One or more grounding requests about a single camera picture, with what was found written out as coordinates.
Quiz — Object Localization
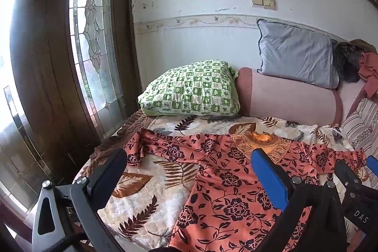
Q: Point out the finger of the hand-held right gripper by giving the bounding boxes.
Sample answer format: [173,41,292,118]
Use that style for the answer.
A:
[367,156,378,176]
[335,160,363,203]

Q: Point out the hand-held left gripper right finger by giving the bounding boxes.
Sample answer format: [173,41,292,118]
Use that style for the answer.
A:
[251,148,347,252]

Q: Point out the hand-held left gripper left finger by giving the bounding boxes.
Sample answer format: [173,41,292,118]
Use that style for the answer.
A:
[32,148,128,252]

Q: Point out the orange floral garment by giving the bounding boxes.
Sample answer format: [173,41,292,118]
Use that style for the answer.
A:
[123,129,369,252]

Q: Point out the striped floral pillow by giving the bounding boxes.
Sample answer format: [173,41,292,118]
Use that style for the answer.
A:
[341,98,378,152]

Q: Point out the leaf print blanket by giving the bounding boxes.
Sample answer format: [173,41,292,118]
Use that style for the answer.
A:
[80,110,378,249]

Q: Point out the pink bolster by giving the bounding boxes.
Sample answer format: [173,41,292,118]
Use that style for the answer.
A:
[235,67,343,126]

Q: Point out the salmon pink cloth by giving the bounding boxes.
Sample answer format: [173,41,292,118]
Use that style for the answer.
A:
[358,52,378,99]

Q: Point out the dark furry cloth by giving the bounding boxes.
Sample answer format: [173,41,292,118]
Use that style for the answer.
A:
[331,41,365,84]

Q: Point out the olive cloth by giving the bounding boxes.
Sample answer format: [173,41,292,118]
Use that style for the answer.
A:
[348,39,378,53]

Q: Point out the green checkered pillow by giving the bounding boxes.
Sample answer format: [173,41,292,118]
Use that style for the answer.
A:
[138,60,240,117]

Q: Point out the grey pillow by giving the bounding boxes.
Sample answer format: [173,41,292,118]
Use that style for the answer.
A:
[256,19,340,90]

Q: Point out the brown wooden door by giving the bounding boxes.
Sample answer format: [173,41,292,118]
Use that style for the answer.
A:
[0,0,139,252]

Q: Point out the stained glass window panel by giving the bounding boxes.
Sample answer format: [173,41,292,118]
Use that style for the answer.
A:
[69,0,125,134]

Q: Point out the beige wall light switch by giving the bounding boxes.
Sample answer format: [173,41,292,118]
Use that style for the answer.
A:
[252,0,276,10]

